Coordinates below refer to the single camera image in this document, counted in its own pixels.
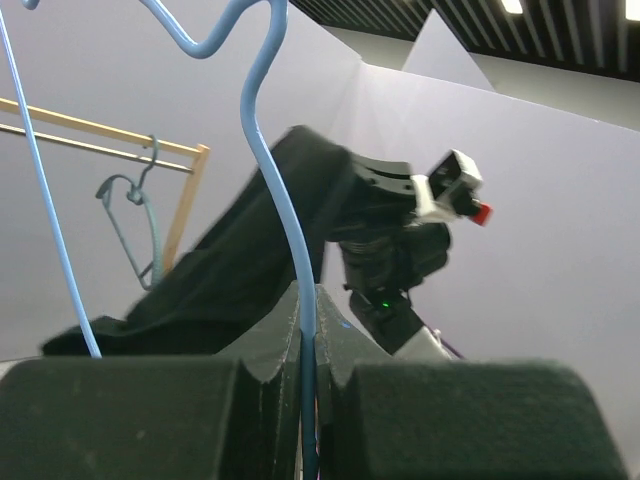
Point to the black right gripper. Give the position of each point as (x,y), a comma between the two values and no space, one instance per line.
(385,198)

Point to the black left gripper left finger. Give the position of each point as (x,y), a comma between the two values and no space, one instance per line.
(234,415)

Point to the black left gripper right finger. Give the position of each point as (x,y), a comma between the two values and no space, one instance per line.
(385,418)

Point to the black tank top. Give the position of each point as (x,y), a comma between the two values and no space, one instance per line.
(242,265)

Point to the light blue hanger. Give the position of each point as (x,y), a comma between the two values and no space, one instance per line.
(271,174)

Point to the grey-blue hanger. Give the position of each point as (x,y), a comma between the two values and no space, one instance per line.
(148,275)

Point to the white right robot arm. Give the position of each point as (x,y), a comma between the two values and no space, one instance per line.
(379,275)

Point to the wooden clothes rack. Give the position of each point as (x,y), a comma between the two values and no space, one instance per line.
(164,154)

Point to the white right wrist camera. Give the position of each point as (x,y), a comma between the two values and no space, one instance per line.
(449,191)

